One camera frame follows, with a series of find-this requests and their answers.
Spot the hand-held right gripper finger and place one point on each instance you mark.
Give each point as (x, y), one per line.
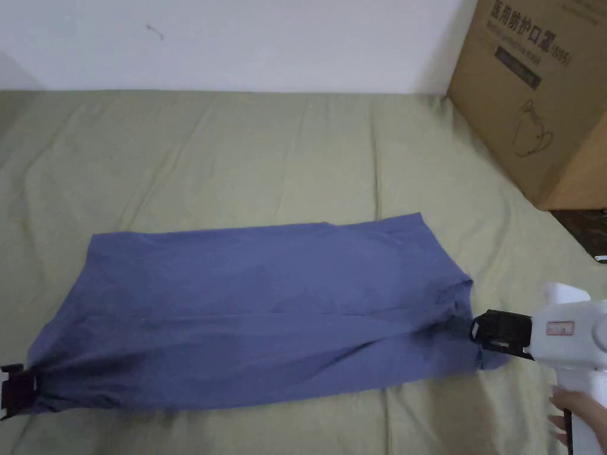
(502, 332)

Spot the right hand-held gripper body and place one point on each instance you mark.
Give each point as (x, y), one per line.
(569, 332)

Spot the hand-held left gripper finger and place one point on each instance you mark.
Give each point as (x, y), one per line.
(16, 391)

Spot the blue shirt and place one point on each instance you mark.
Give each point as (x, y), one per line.
(246, 303)

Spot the person's right hand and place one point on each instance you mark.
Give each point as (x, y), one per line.
(576, 404)

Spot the brown cardboard carton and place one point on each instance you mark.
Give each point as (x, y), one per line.
(531, 95)

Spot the bed with pale green sheet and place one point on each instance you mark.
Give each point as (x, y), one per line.
(237, 151)

